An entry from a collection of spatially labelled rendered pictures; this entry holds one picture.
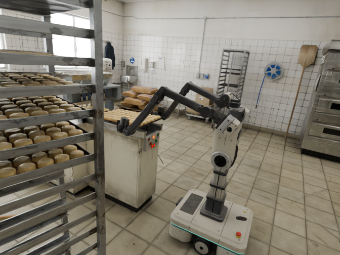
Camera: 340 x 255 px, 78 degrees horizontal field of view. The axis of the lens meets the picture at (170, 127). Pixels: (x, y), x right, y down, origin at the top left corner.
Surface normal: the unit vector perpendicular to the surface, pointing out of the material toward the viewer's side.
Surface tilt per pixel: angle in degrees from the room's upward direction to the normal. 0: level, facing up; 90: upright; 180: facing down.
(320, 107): 90
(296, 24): 90
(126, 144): 90
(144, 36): 90
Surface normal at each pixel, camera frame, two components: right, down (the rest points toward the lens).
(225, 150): -0.47, 0.41
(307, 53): -0.45, 0.07
